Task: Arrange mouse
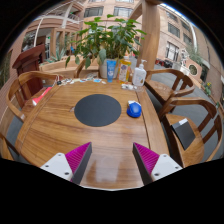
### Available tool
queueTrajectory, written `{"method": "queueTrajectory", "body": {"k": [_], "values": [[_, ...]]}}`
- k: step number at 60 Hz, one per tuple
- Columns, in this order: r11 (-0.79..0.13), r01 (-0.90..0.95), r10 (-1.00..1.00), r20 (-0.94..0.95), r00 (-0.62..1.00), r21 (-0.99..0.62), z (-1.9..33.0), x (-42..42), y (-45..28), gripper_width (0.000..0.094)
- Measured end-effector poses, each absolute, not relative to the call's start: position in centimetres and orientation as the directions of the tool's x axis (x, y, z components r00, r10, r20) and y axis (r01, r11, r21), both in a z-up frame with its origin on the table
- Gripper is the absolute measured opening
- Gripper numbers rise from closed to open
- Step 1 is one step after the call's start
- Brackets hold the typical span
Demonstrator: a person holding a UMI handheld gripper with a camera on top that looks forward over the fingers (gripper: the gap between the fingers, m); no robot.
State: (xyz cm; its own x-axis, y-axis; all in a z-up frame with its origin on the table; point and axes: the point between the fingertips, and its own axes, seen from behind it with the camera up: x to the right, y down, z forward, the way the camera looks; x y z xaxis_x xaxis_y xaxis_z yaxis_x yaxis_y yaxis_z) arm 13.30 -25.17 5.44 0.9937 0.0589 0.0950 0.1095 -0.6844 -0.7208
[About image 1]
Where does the blue and white computer mouse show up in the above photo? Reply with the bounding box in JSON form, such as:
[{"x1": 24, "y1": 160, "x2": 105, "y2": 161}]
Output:
[{"x1": 126, "y1": 100, "x2": 143, "y2": 119}]

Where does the white pump bottle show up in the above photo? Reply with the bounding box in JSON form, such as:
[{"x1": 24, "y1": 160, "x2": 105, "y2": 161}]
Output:
[{"x1": 132, "y1": 59, "x2": 148, "y2": 88}]

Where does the red flat bag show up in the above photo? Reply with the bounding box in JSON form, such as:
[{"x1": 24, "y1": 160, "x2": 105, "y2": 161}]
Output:
[{"x1": 31, "y1": 86, "x2": 53, "y2": 106}]

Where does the bunch of keys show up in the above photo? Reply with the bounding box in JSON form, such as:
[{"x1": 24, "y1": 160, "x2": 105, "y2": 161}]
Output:
[{"x1": 54, "y1": 78, "x2": 73, "y2": 87}]

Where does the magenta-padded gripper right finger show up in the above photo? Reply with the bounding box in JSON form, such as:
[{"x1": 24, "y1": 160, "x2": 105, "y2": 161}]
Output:
[{"x1": 132, "y1": 142, "x2": 184, "y2": 186}]

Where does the blue squeeze tube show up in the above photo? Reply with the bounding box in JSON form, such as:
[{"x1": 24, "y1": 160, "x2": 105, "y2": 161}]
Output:
[{"x1": 106, "y1": 59, "x2": 118, "y2": 84}]

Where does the yellow flowering plant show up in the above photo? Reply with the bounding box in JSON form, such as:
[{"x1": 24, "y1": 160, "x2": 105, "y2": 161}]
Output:
[{"x1": 203, "y1": 81, "x2": 213, "y2": 96}]

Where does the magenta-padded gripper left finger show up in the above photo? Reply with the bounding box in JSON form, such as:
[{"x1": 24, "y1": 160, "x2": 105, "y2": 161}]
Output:
[{"x1": 39, "y1": 141, "x2": 93, "y2": 185}]

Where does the green plant in white pot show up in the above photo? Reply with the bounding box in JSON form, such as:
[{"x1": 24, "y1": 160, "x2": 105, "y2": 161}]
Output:
[{"x1": 64, "y1": 13, "x2": 148, "y2": 80}]

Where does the wooden armchair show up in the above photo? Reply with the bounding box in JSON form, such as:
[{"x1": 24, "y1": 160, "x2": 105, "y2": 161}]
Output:
[
  {"x1": 158, "y1": 97, "x2": 224, "y2": 169},
  {"x1": 143, "y1": 68, "x2": 196, "y2": 111},
  {"x1": 73, "y1": 59, "x2": 101, "y2": 80},
  {"x1": 5, "y1": 70, "x2": 63, "y2": 123},
  {"x1": 0, "y1": 109, "x2": 22, "y2": 162}
]

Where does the black notebook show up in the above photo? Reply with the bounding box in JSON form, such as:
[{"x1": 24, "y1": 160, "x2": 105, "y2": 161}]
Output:
[{"x1": 170, "y1": 118, "x2": 197, "y2": 151}]

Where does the white statue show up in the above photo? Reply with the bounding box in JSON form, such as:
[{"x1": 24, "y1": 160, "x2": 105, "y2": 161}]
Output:
[{"x1": 179, "y1": 49, "x2": 190, "y2": 68}]

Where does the clear plastic packet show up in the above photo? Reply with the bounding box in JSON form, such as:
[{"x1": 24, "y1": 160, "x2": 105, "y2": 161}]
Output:
[{"x1": 120, "y1": 83, "x2": 138, "y2": 91}]

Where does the round dark grey mouse pad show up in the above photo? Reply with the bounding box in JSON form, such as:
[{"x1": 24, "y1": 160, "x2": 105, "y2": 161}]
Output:
[{"x1": 73, "y1": 93, "x2": 123, "y2": 128}]

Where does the dark red wooden lectern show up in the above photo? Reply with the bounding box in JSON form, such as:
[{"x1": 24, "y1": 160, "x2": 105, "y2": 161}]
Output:
[{"x1": 12, "y1": 43, "x2": 47, "y2": 98}]

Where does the yellow liquid bottle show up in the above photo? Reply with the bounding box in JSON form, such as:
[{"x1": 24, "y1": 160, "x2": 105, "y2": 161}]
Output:
[{"x1": 117, "y1": 55, "x2": 132, "y2": 84}]

